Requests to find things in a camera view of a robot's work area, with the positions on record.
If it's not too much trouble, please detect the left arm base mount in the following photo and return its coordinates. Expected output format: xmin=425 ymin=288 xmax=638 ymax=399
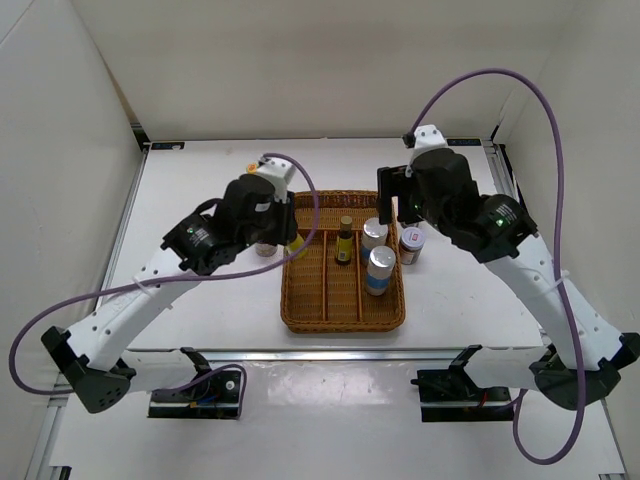
xmin=147 ymin=348 xmax=248 ymax=420

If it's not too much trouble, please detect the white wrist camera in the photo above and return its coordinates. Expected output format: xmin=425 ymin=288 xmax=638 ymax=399
xmin=402 ymin=124 xmax=447 ymax=162
xmin=256 ymin=158 xmax=296 ymax=204

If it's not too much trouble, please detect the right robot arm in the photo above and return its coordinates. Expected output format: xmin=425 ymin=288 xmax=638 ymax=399
xmin=377 ymin=148 xmax=639 ymax=411

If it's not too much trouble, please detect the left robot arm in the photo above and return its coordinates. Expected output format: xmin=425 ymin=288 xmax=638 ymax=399
xmin=41 ymin=174 xmax=297 ymax=414

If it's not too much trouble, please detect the white-lid brown jar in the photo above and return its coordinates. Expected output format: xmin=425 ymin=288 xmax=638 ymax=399
xmin=399 ymin=227 xmax=425 ymax=265
xmin=255 ymin=242 xmax=278 ymax=258

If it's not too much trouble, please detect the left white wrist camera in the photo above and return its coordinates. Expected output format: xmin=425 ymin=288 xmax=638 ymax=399
xmin=256 ymin=158 xmax=296 ymax=204

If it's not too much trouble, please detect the left black table label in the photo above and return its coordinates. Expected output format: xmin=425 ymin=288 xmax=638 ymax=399
xmin=150 ymin=141 xmax=185 ymax=151

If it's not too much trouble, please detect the silver-lid bead jar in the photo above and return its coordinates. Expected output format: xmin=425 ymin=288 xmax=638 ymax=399
xmin=365 ymin=246 xmax=396 ymax=296
xmin=360 ymin=217 xmax=389 ymax=263

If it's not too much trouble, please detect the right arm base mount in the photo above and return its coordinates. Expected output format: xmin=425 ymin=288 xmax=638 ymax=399
xmin=410 ymin=345 xmax=514 ymax=423

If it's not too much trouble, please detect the aluminium front rail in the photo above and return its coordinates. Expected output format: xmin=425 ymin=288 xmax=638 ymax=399
xmin=49 ymin=347 xmax=546 ymax=401

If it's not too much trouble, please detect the small yellow bottle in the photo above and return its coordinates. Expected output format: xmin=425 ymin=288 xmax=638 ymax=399
xmin=284 ymin=233 xmax=307 ymax=259
xmin=335 ymin=215 xmax=353 ymax=265

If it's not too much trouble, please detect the wicker divided tray basket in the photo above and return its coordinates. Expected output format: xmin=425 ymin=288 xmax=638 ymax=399
xmin=281 ymin=190 xmax=406 ymax=334

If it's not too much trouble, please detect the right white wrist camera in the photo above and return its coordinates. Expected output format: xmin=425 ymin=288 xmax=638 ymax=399
xmin=402 ymin=124 xmax=447 ymax=162

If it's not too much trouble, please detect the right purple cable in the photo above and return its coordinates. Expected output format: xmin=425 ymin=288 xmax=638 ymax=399
xmin=402 ymin=68 xmax=587 ymax=464

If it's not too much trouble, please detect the black table label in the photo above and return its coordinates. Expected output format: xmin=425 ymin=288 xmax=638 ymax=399
xmin=150 ymin=141 xmax=185 ymax=151
xmin=447 ymin=138 xmax=482 ymax=147

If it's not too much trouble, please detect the right black table label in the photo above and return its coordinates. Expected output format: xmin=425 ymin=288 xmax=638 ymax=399
xmin=447 ymin=138 xmax=482 ymax=147

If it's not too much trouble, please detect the left red sauce bottle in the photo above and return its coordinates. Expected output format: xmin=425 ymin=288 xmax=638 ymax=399
xmin=246 ymin=163 xmax=260 ymax=174

